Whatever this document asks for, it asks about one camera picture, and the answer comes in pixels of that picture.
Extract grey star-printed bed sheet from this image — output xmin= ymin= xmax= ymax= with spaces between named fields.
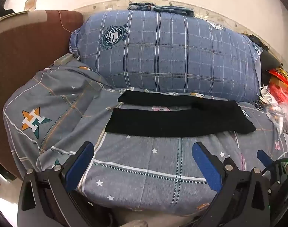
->
xmin=2 ymin=59 xmax=288 ymax=218

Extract black pants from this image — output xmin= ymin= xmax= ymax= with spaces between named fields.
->
xmin=105 ymin=90 xmax=257 ymax=138

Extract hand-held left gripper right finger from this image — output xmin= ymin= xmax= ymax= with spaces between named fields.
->
xmin=192 ymin=141 xmax=271 ymax=227

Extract blue plaid pillow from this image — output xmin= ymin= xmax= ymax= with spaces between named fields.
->
xmin=69 ymin=9 xmax=263 ymax=100

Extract clear plastic bag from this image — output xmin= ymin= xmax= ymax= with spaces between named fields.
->
xmin=260 ymin=85 xmax=288 ymax=135

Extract red snack packets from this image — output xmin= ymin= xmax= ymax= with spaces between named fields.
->
xmin=268 ymin=68 xmax=288 ymax=103

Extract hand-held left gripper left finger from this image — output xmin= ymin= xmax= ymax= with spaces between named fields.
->
xmin=18 ymin=141 xmax=95 ymax=227

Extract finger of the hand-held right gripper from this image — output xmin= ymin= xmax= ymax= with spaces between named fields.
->
xmin=256 ymin=149 xmax=277 ymax=171

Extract folded denim cloth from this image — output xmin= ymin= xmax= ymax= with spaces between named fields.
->
xmin=128 ymin=2 xmax=194 ymax=17

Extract brown headboard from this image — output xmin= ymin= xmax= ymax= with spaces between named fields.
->
xmin=0 ymin=9 xmax=85 ymax=180

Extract black bag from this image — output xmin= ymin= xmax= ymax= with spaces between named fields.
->
xmin=249 ymin=34 xmax=283 ymax=72

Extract tan flat card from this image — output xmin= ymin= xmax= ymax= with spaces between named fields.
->
xmin=0 ymin=11 xmax=28 ymax=22

